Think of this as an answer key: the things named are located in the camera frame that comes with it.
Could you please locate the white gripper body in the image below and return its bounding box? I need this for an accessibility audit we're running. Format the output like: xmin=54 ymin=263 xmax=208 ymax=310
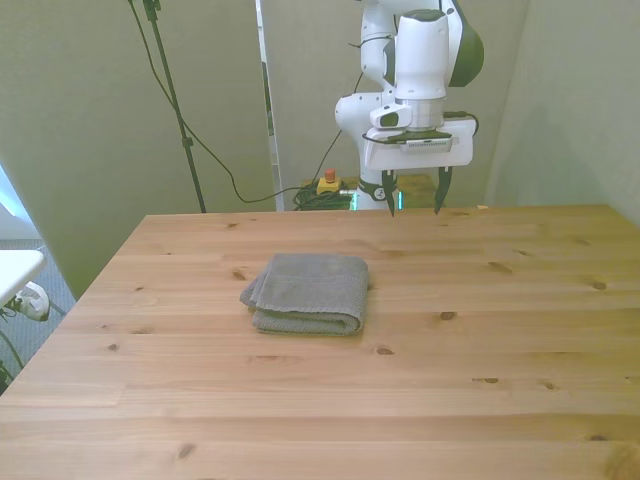
xmin=362 ymin=115 xmax=476 ymax=172

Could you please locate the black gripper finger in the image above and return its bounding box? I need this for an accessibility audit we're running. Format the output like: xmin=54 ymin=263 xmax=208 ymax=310
xmin=381 ymin=169 xmax=399 ymax=218
xmin=433 ymin=166 xmax=454 ymax=217

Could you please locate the grey towel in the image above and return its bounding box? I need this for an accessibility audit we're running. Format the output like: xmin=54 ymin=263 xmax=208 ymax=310
xmin=238 ymin=252 xmax=371 ymax=337

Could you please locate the yellow emergency stop button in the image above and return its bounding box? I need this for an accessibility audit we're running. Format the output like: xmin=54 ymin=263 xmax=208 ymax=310
xmin=315 ymin=168 xmax=343 ymax=196

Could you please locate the white vertical pole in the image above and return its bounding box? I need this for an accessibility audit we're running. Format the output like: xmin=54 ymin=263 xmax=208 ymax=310
xmin=254 ymin=0 xmax=287 ymax=213

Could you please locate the black tripod stand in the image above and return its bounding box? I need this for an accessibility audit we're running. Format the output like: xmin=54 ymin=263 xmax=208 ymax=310
xmin=141 ymin=0 xmax=208 ymax=214

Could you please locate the white side table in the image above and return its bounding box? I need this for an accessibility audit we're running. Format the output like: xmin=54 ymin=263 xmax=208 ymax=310
xmin=0 ymin=248 xmax=48 ymax=307

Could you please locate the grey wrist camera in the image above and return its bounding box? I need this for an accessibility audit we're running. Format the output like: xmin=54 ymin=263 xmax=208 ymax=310
xmin=398 ymin=138 xmax=454 ymax=154

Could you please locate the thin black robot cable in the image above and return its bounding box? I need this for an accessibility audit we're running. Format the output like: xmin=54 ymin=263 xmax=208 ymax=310
xmin=317 ymin=127 xmax=347 ymax=182

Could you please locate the green coiled cable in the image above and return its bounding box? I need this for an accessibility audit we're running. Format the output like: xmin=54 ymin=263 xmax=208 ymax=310
xmin=291 ymin=184 xmax=359 ymax=212

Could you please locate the long black cable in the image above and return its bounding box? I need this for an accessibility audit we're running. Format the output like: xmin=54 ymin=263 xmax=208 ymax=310
xmin=126 ymin=0 xmax=321 ymax=204

